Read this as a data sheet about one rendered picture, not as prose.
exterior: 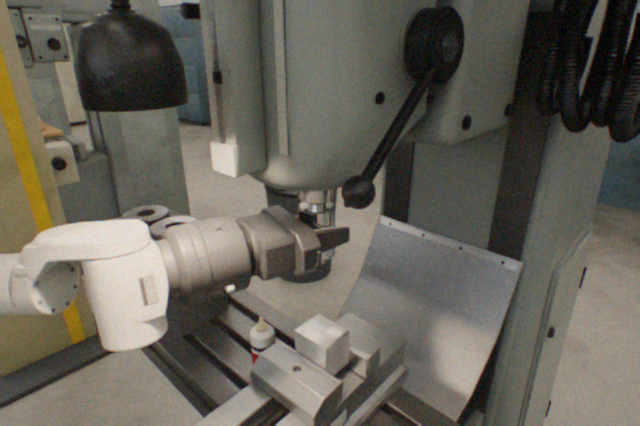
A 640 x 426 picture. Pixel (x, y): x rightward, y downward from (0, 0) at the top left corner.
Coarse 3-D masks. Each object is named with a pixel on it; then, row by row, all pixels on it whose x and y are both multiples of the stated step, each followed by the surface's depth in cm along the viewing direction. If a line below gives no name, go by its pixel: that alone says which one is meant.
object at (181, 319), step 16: (144, 208) 85; (160, 208) 85; (160, 224) 78; (176, 224) 79; (160, 240) 74; (176, 304) 75; (208, 304) 81; (224, 304) 85; (176, 320) 77; (192, 320) 79; (208, 320) 83
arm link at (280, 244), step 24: (264, 216) 51; (288, 216) 50; (216, 240) 42; (240, 240) 43; (264, 240) 44; (288, 240) 46; (312, 240) 46; (216, 264) 42; (240, 264) 43; (264, 264) 45; (288, 264) 47; (312, 264) 46; (216, 288) 43; (240, 288) 45
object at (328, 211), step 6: (300, 204) 52; (306, 204) 52; (330, 204) 52; (300, 210) 50; (306, 210) 50; (312, 210) 50; (318, 210) 50; (324, 210) 50; (330, 210) 50; (300, 216) 51; (306, 216) 50; (312, 216) 49; (318, 216) 49; (324, 216) 50; (330, 216) 50
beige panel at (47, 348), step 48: (0, 0) 151; (0, 48) 155; (0, 96) 159; (0, 144) 163; (0, 192) 167; (48, 192) 180; (0, 240) 172; (0, 336) 182; (48, 336) 197; (96, 336) 213; (0, 384) 183; (48, 384) 186
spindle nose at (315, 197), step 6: (300, 192) 49; (306, 192) 48; (312, 192) 48; (318, 192) 48; (324, 192) 48; (330, 192) 49; (300, 198) 49; (306, 198) 49; (312, 198) 48; (318, 198) 48; (324, 198) 49; (330, 198) 49
